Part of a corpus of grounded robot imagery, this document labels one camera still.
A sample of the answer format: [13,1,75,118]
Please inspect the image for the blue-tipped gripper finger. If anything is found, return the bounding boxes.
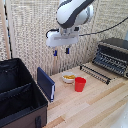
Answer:
[52,47,59,57]
[65,45,71,55]

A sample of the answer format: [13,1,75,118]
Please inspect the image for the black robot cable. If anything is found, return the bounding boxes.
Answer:
[45,15,128,39]

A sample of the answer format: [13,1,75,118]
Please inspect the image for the black toaster oven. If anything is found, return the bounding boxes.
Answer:
[92,37,128,80]

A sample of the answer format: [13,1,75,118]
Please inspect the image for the white bowl with yellow food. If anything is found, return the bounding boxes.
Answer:
[61,71,77,84]

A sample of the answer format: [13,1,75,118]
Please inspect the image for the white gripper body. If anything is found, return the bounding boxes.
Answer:
[45,31,80,48]

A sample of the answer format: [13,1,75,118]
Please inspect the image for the dark blue book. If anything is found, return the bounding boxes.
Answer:
[36,66,56,103]

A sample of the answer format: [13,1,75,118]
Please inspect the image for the black fabric storage box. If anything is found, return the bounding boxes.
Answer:
[0,58,50,128]

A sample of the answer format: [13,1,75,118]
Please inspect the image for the red plastic cup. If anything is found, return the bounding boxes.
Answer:
[74,76,87,93]

